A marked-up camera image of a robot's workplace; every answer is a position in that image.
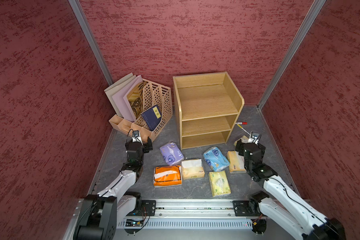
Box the white tissue pack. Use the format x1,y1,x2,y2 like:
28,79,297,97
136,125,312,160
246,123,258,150
160,142,185,166

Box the orange tissue pack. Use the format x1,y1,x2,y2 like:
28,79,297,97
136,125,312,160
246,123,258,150
153,165,183,188

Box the green yellow tissue pack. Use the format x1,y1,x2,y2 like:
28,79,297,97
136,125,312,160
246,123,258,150
209,171,231,197

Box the cream tissue pack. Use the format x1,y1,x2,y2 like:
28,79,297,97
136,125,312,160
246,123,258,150
181,159,205,180

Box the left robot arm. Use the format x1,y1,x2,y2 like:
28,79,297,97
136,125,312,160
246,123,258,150
73,137,155,240

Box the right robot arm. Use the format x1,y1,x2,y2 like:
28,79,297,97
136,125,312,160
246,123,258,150
235,141,346,240

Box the wooden two-tier shelf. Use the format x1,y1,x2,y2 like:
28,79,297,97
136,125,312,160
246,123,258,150
173,72,245,150

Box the yellow white pen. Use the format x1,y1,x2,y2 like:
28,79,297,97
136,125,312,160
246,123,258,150
236,124,251,136

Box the dark blue book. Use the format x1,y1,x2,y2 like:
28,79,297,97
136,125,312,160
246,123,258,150
141,104,162,132

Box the butterfly print folder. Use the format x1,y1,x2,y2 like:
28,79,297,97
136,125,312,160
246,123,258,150
126,81,146,122

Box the beige plastic file organizer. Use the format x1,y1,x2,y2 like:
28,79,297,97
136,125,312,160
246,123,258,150
109,78,173,143

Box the lilac folder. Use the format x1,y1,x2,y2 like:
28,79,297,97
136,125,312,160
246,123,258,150
112,75,143,122

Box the right corner metal profile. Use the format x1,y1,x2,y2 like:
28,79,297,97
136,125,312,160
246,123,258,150
257,0,326,111

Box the corner metal profile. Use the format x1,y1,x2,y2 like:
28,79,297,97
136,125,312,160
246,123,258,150
257,0,326,111
69,0,113,86

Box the left corner metal profile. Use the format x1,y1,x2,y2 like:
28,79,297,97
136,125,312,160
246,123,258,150
69,0,113,86

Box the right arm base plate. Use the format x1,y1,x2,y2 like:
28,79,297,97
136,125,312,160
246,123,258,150
233,200,267,219

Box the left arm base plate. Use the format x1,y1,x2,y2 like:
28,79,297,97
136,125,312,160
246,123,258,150
125,200,157,217

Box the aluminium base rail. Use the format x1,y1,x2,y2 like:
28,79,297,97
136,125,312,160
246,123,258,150
62,197,328,240

